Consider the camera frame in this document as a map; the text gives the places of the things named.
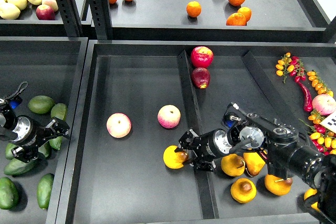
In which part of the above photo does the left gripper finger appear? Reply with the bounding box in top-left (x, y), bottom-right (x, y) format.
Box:
top-left (11, 145), bottom-right (45, 163)
top-left (44, 117), bottom-right (70, 140)

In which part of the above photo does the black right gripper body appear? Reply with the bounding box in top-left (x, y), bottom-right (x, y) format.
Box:
top-left (195, 129), bottom-right (233, 160)

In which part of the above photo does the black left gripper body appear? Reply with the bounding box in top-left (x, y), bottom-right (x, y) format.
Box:
top-left (12, 115), bottom-right (54, 155)

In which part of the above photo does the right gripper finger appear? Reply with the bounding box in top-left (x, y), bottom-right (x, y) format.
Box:
top-left (177, 129), bottom-right (201, 152)
top-left (193, 157), bottom-right (216, 172)

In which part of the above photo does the yellow pear with stem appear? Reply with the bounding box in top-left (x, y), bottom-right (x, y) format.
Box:
top-left (163, 145), bottom-right (188, 169)

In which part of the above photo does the dark green avocado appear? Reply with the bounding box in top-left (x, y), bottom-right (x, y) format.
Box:
top-left (1, 177), bottom-right (19, 210)

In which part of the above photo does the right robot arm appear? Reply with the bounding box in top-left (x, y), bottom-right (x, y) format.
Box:
top-left (174, 102), bottom-right (335, 223)

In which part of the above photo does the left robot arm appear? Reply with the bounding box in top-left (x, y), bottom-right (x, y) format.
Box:
top-left (1, 81), bottom-right (70, 163)

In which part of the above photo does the green avocado upper right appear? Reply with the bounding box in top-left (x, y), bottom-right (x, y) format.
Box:
top-left (50, 103), bottom-right (68, 121)

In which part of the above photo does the green avocado lower left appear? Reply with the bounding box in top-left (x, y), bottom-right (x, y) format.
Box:
top-left (3, 158), bottom-right (37, 176)

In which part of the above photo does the green avocado middle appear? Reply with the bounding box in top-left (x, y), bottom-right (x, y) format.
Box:
top-left (38, 142), bottom-right (51, 159)

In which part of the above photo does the green avocado top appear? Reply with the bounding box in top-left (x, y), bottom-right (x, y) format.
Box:
top-left (28, 95), bottom-right (55, 114)

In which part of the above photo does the yellow pear brown top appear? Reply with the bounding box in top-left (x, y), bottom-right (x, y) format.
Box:
top-left (220, 154), bottom-right (245, 177)

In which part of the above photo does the green avocado bottom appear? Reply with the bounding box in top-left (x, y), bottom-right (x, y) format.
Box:
top-left (36, 173), bottom-right (54, 209)

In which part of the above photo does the tall yellow pear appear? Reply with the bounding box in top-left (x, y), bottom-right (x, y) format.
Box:
top-left (243, 152), bottom-right (266, 177)

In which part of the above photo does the yellow pear with twig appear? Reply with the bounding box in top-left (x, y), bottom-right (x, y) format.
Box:
top-left (264, 174), bottom-right (293, 196)

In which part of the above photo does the yellow pear far right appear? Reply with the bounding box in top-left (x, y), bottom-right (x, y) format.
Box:
top-left (303, 188), bottom-right (320, 212)

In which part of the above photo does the pink apple centre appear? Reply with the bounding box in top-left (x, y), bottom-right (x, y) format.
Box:
top-left (157, 104), bottom-right (181, 129)

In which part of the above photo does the pink apple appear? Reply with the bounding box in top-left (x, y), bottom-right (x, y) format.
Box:
top-left (106, 113), bottom-right (132, 138)
top-left (157, 104), bottom-right (181, 129)

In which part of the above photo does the black bin divider left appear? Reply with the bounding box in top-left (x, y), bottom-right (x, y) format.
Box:
top-left (177, 50), bottom-right (219, 219)

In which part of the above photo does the black bin divider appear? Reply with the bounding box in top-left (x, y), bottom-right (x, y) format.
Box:
top-left (177, 50), bottom-right (219, 219)
top-left (241, 50), bottom-right (336, 198)

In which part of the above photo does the black left bin tray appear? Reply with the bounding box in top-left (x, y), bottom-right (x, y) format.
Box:
top-left (1, 37), bottom-right (88, 223)

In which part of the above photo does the black bin tray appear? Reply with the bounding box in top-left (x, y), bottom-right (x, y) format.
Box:
top-left (56, 40), bottom-right (335, 223)
top-left (1, 37), bottom-right (88, 223)

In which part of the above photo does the pink apple left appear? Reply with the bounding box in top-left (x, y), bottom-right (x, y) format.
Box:
top-left (106, 113), bottom-right (132, 138)

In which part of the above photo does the black centre bin tray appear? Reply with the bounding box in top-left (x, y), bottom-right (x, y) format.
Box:
top-left (56, 40), bottom-right (335, 223)

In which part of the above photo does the dark red apple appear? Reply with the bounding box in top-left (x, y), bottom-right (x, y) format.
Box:
top-left (191, 67), bottom-right (211, 89)

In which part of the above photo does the black bin divider right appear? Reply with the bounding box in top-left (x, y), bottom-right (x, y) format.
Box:
top-left (241, 50), bottom-right (336, 198)

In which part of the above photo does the bright red apple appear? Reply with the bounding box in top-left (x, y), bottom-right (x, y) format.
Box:
top-left (191, 46), bottom-right (214, 68)

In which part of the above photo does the black upper left shelf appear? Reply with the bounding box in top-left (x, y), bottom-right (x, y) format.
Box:
top-left (0, 0), bottom-right (88, 37)

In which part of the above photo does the red chili pepper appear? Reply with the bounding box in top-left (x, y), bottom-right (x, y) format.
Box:
top-left (297, 82), bottom-right (313, 112)

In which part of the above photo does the orange cherry tomato bunch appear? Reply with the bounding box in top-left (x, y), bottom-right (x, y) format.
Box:
top-left (275, 52), bottom-right (294, 83)

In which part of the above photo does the mixed cherry tomatoes lower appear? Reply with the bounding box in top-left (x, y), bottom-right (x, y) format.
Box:
top-left (299, 110), bottom-right (335, 155)

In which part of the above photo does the red cherry tomato bunch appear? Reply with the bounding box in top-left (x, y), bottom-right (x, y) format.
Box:
top-left (288, 56), bottom-right (306, 83)

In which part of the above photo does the red apple on shelf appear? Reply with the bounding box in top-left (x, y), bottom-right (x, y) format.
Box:
top-left (36, 4), bottom-right (55, 20)

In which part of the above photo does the pink apple right bin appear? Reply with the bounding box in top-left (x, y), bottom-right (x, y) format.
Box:
top-left (312, 94), bottom-right (335, 116)

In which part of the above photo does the pale yellow apple front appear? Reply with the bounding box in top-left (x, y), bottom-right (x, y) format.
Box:
top-left (0, 3), bottom-right (20, 20)

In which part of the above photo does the white marker tag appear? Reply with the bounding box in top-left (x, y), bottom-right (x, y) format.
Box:
top-left (320, 111), bottom-right (336, 133)

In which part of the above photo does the green avocado by wall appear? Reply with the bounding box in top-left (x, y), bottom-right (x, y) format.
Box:
top-left (49, 136), bottom-right (63, 151)

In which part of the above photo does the orange tomato string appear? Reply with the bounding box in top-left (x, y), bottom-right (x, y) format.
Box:
top-left (306, 70), bottom-right (334, 99)

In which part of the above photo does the perforated shelf post left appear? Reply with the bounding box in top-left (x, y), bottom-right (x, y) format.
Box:
top-left (56, 0), bottom-right (83, 37)

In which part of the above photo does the perforated shelf post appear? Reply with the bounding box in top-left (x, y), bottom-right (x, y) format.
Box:
top-left (87, 0), bottom-right (113, 40)
top-left (56, 0), bottom-right (83, 37)

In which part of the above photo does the perforated shelf post right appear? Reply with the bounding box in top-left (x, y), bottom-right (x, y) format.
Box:
top-left (87, 0), bottom-right (113, 40)

